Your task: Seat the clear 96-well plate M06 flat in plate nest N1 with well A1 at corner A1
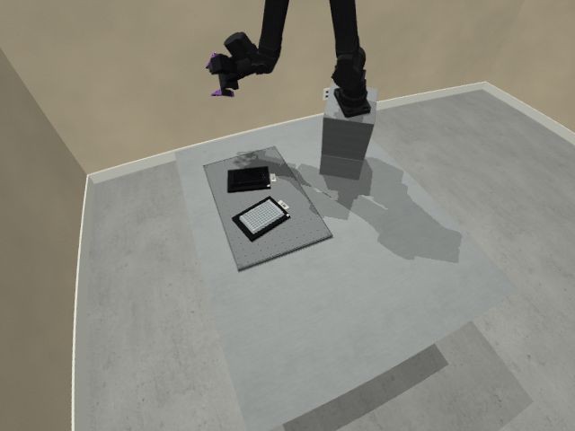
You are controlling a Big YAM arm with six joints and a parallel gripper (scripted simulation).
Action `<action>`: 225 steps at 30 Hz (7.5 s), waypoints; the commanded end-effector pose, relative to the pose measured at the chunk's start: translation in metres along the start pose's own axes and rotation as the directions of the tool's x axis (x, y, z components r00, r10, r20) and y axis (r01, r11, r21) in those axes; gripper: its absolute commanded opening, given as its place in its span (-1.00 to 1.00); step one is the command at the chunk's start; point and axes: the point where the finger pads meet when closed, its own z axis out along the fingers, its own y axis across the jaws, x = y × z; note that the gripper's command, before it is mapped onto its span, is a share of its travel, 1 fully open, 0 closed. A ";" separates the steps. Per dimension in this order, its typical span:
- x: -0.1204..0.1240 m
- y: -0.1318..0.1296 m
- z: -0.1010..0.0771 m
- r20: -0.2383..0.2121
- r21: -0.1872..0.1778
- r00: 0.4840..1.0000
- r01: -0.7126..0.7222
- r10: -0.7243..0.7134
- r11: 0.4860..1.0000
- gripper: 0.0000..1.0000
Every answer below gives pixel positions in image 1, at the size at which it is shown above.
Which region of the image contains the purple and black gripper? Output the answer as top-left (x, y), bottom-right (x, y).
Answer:
top-left (210, 53), bottom-right (245, 97)

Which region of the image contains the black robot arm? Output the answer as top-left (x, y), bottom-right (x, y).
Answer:
top-left (208, 0), bottom-right (371, 118)

